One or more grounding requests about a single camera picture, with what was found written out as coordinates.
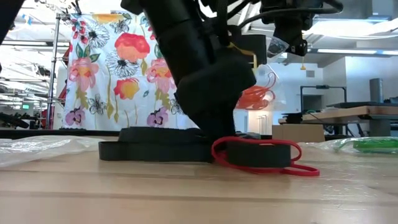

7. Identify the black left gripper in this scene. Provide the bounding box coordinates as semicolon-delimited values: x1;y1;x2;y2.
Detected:
174;27;257;139

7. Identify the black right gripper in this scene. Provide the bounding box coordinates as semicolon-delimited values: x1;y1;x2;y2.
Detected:
261;0;324;57

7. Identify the clear plastic zip bag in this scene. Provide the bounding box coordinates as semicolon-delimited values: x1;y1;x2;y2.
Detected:
298;136;398;156
234;36;289;113
0;135;103;167

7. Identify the long orange rubber band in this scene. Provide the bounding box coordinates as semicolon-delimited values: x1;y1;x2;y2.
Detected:
236;86;274;110

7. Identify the small looped orange rubber band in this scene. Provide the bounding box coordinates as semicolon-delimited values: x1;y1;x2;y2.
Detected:
245;98;271;111

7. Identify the red rubber band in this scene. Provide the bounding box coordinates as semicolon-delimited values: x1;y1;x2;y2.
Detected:
211;136;321;177

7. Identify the green rubber band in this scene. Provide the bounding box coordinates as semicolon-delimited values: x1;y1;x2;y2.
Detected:
341;139;369;151
354;138;398;148
357;142;398;154

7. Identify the white door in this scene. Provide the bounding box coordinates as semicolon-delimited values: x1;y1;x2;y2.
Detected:
248;108;274;134

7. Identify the black device on table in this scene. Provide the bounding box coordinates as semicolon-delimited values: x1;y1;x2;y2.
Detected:
281;111;304;124

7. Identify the long ceiling light strip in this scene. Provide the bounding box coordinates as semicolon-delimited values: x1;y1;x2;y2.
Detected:
317;47;398;56

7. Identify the brown cardboard box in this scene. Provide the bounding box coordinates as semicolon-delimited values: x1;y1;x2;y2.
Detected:
272;124;326;143

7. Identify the wooden background table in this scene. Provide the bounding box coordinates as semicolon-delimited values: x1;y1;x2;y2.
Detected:
277;105;398;138

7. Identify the black flat tray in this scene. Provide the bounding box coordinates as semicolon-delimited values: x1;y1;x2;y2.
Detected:
328;100;398;109

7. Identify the white floral cloth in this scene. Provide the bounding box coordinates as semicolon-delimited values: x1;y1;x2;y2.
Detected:
63;11;200;131

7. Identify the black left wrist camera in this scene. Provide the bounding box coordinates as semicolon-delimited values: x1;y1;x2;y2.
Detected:
229;33;267;67

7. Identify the yellow cable tag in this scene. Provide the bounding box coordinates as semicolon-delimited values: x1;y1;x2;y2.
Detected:
228;42;258;70

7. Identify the black monitor stand frame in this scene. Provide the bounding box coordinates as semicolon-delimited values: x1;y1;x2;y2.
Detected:
299;84;348;111

